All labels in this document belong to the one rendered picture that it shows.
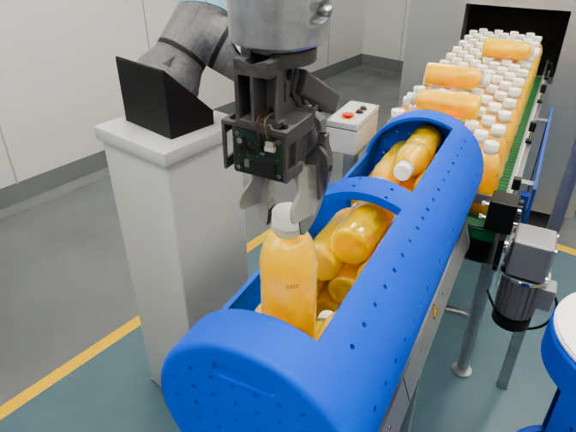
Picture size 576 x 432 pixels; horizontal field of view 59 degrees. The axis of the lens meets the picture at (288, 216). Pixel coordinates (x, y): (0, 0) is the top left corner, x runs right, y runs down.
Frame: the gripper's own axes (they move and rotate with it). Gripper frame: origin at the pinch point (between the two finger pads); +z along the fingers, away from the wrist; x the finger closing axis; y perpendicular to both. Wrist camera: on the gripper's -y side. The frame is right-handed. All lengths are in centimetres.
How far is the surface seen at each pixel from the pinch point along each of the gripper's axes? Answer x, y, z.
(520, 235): 27, -91, 49
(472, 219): 14, -86, 46
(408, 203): 7.1, -31.5, 13.1
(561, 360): 37, -29, 34
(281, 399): 5.4, 11.8, 16.1
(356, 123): -24, -91, 26
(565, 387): 38, -26, 37
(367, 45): -172, -534, 118
